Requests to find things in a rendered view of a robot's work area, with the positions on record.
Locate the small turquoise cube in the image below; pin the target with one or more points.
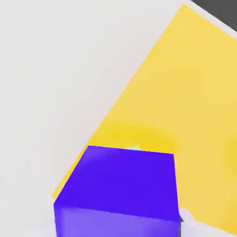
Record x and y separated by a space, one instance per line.
134 148

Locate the small blue cube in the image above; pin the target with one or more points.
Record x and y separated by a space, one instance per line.
118 187

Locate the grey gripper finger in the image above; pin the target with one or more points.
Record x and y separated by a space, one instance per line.
196 226

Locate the large yellow box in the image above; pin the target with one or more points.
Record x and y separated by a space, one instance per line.
185 96

